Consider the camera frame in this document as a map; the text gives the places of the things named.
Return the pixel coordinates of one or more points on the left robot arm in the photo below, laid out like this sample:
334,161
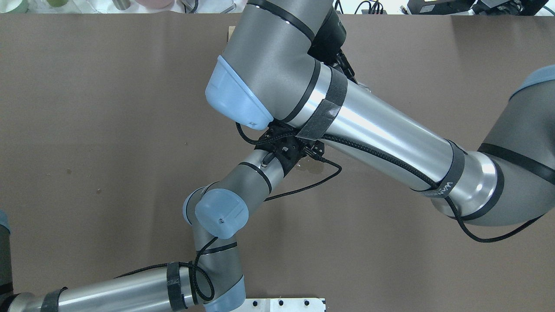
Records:
91,201

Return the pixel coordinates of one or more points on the wooden cutting board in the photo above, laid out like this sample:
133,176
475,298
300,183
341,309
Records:
230,32

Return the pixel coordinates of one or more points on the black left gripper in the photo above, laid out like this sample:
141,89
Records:
269,135

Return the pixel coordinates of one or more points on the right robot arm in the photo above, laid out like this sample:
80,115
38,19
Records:
284,63

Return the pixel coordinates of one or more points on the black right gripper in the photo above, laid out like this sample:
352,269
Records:
328,40

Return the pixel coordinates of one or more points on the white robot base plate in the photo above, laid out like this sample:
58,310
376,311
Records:
283,305

